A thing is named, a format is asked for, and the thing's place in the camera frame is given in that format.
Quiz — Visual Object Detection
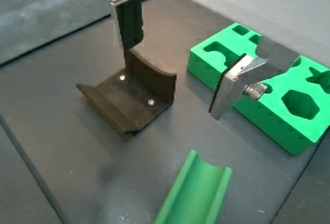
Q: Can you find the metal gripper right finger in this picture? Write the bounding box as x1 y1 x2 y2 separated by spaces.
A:
208 37 299 120

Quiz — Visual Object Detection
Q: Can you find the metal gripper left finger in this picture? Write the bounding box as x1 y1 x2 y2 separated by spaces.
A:
109 0 143 50

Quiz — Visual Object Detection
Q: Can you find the green arch object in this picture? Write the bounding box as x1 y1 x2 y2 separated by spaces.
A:
153 151 234 224

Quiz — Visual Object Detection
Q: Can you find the black angled fixture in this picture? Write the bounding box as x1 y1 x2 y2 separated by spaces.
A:
76 49 176 133

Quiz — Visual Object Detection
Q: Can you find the green shape sorter block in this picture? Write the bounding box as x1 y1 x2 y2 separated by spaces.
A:
187 23 330 155

